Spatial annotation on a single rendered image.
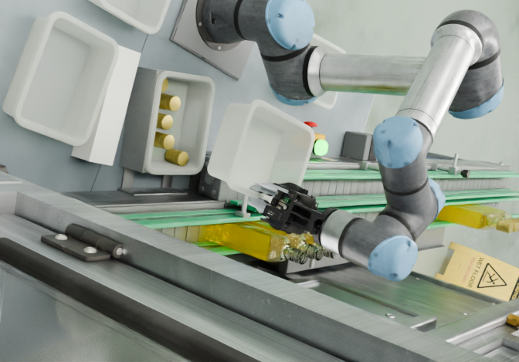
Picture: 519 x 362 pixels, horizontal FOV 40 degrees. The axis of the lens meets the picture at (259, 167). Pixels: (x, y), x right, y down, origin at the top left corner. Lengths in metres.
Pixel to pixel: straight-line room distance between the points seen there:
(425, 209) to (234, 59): 0.75
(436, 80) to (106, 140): 0.66
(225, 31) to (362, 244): 0.70
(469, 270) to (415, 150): 3.90
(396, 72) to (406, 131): 0.43
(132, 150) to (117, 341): 1.19
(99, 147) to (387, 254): 0.64
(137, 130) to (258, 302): 1.14
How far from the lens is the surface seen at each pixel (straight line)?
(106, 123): 1.49
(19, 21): 1.43
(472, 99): 1.50
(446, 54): 1.32
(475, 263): 5.02
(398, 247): 1.16
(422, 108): 1.21
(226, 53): 1.77
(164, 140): 1.59
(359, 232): 1.19
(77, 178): 1.55
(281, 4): 1.57
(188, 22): 1.67
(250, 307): 0.46
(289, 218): 1.27
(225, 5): 1.66
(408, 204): 1.20
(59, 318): 0.42
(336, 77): 1.61
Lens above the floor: 1.97
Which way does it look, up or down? 39 degrees down
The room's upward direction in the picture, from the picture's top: 105 degrees clockwise
